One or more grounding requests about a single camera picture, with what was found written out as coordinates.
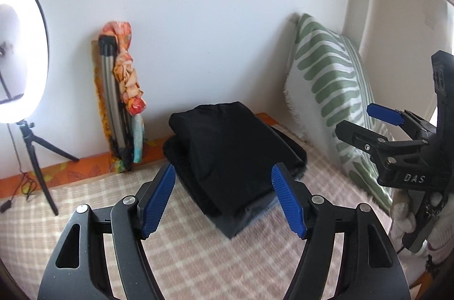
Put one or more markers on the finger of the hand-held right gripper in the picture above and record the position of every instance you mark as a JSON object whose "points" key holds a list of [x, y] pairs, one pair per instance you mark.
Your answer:
{"points": [[385, 111], [358, 137]]}

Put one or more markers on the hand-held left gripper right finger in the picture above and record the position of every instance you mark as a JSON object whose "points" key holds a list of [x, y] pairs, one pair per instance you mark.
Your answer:
{"points": [[289, 200]]}

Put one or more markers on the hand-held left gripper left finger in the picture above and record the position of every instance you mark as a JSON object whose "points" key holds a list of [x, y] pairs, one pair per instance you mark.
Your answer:
{"points": [[158, 200]]}

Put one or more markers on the black pants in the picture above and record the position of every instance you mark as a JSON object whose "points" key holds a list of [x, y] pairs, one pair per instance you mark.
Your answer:
{"points": [[227, 151]]}

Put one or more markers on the person's right hand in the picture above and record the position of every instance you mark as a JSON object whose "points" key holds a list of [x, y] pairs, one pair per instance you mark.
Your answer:
{"points": [[400, 215]]}

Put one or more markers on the folded black garment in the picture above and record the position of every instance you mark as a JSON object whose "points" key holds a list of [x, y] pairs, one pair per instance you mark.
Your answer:
{"points": [[174, 156]]}

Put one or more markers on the green striped pillow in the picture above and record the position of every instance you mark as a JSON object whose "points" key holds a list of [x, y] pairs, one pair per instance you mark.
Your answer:
{"points": [[330, 87]]}

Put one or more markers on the pink checked blanket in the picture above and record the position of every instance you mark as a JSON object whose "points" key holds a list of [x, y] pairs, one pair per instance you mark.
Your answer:
{"points": [[198, 264]]}

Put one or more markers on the folded metal stand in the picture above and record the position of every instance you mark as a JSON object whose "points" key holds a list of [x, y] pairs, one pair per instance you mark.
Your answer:
{"points": [[110, 98]]}

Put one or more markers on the folded stand with orange cloth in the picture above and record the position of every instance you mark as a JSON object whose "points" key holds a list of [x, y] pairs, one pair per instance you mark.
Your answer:
{"points": [[127, 80]]}

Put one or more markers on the black tripod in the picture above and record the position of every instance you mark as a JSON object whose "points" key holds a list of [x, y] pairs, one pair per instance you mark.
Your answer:
{"points": [[32, 147]]}

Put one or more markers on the black power adapter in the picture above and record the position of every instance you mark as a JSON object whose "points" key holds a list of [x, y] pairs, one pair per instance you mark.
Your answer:
{"points": [[6, 206]]}

